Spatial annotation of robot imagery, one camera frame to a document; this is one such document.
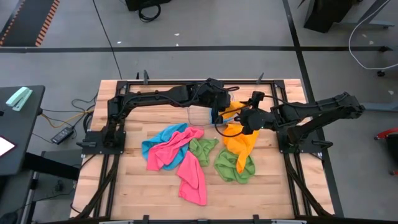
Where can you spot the black desk base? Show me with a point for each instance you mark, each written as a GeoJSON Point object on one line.
{"type": "Point", "coordinates": [49, 165]}

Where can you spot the black cabinet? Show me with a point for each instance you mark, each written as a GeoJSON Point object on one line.
{"type": "Point", "coordinates": [326, 14]}

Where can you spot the black caster wheel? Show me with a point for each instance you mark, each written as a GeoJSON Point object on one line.
{"type": "Point", "coordinates": [381, 73]}

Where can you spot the mint green stapler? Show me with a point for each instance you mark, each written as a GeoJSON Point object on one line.
{"type": "Point", "coordinates": [18, 98]}

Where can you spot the black power adapter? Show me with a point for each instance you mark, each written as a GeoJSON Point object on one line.
{"type": "Point", "coordinates": [62, 136]}

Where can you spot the orange microfiber towel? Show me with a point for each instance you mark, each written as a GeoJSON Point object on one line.
{"type": "Point", "coordinates": [241, 146]}
{"type": "Point", "coordinates": [234, 107]}

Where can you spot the green microfiber towel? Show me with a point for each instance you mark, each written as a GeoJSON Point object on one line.
{"type": "Point", "coordinates": [227, 169]}
{"type": "Point", "coordinates": [202, 149]}

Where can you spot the black mat orange striped edge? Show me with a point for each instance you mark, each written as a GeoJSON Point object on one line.
{"type": "Point", "coordinates": [28, 21]}

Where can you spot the clear plastic bin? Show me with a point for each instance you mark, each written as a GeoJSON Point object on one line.
{"type": "Point", "coordinates": [196, 115]}

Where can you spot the grey desk leg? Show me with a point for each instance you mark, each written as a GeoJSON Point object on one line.
{"type": "Point", "coordinates": [367, 23]}

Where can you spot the black side desk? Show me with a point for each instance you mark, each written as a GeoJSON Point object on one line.
{"type": "Point", "coordinates": [18, 130]}

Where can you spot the black equipment box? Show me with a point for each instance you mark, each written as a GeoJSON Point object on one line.
{"type": "Point", "coordinates": [133, 3]}

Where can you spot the black table edge bracket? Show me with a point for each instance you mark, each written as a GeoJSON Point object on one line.
{"type": "Point", "coordinates": [256, 219]}
{"type": "Point", "coordinates": [145, 219]}

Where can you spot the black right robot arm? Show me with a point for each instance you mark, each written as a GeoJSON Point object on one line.
{"type": "Point", "coordinates": [326, 109]}

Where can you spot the grey desk foot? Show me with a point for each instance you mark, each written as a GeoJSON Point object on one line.
{"type": "Point", "coordinates": [382, 106]}

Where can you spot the red chair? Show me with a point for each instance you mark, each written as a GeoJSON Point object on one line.
{"type": "Point", "coordinates": [387, 133]}

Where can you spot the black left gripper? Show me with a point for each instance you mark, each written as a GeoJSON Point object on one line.
{"type": "Point", "coordinates": [216, 95]}

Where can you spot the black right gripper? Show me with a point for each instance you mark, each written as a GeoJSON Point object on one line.
{"type": "Point", "coordinates": [255, 119]}

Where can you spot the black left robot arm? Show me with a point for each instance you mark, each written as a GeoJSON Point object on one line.
{"type": "Point", "coordinates": [149, 96]}

